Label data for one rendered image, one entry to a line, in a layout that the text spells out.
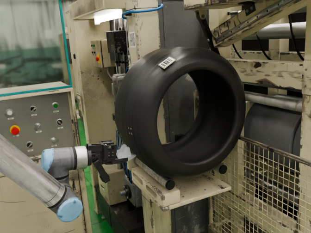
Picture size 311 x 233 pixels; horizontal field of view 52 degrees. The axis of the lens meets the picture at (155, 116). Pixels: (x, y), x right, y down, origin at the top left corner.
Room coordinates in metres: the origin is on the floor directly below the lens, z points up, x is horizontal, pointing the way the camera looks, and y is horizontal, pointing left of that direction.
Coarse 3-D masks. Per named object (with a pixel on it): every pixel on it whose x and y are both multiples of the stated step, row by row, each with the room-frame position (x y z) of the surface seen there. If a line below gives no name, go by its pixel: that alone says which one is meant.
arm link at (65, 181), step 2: (68, 174) 1.14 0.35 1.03; (64, 176) 1.11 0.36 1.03; (66, 176) 1.12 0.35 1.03; (68, 176) 1.14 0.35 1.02; (56, 178) 1.10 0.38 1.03; (58, 178) 1.10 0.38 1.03; (60, 178) 1.10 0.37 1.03; (62, 178) 1.11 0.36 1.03; (64, 178) 1.11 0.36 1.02; (66, 178) 1.12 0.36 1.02; (68, 178) 1.14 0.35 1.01; (58, 180) 1.10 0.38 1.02; (60, 180) 1.10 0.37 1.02; (62, 180) 1.11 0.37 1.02; (64, 180) 1.11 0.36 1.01; (66, 180) 1.12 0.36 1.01; (68, 180) 1.14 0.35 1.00; (60, 182) 1.10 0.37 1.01; (62, 182) 1.11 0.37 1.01; (64, 182) 1.11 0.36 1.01; (66, 182) 1.12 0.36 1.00; (68, 182) 1.14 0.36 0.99; (64, 184) 1.09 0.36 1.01; (66, 184) 1.10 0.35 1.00; (68, 184) 1.12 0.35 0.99
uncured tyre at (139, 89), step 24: (168, 48) 1.40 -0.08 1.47; (192, 48) 1.32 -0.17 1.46; (144, 72) 1.25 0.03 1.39; (168, 72) 1.22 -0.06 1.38; (192, 72) 1.59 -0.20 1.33; (216, 72) 1.31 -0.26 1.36; (120, 96) 1.33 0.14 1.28; (144, 96) 1.19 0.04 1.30; (216, 96) 1.60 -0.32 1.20; (240, 96) 1.37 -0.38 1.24; (120, 120) 1.30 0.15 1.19; (144, 120) 1.17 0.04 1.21; (216, 120) 1.58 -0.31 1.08; (240, 120) 1.36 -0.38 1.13; (144, 144) 1.18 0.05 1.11; (168, 144) 1.54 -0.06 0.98; (192, 144) 1.56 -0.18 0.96; (216, 144) 1.48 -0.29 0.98; (168, 168) 1.21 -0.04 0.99; (192, 168) 1.25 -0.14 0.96
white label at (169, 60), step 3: (168, 57) 1.26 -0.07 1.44; (171, 57) 1.25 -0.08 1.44; (165, 60) 1.25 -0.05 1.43; (168, 60) 1.24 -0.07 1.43; (171, 60) 1.24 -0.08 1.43; (174, 60) 1.23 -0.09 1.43; (162, 63) 1.24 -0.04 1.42; (165, 63) 1.23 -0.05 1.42; (168, 63) 1.23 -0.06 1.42; (171, 63) 1.22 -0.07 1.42; (162, 66) 1.22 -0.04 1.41; (165, 66) 1.22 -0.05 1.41
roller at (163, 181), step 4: (136, 160) 1.53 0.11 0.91; (140, 164) 1.48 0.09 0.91; (144, 164) 1.45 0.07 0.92; (144, 168) 1.43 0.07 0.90; (148, 168) 1.40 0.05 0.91; (148, 172) 1.39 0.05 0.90; (152, 172) 1.36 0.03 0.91; (156, 172) 1.34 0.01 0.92; (152, 176) 1.35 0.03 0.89; (156, 176) 1.32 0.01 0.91; (160, 176) 1.30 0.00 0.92; (164, 176) 1.29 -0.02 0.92; (160, 180) 1.28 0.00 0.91; (164, 180) 1.26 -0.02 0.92; (168, 180) 1.24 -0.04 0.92; (172, 180) 1.25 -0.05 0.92; (164, 184) 1.24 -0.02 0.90; (168, 184) 1.24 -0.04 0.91; (172, 184) 1.24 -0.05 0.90; (168, 188) 1.23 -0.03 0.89; (172, 188) 1.24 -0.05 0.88
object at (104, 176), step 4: (92, 160) 1.20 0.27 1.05; (96, 160) 1.18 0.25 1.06; (96, 164) 1.18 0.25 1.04; (100, 164) 1.19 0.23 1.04; (96, 168) 1.19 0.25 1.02; (100, 168) 1.19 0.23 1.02; (100, 172) 1.19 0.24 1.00; (104, 172) 1.19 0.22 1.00; (100, 176) 1.20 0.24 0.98; (104, 176) 1.19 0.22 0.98; (108, 176) 1.21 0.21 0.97; (104, 180) 1.19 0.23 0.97; (108, 180) 1.20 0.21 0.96
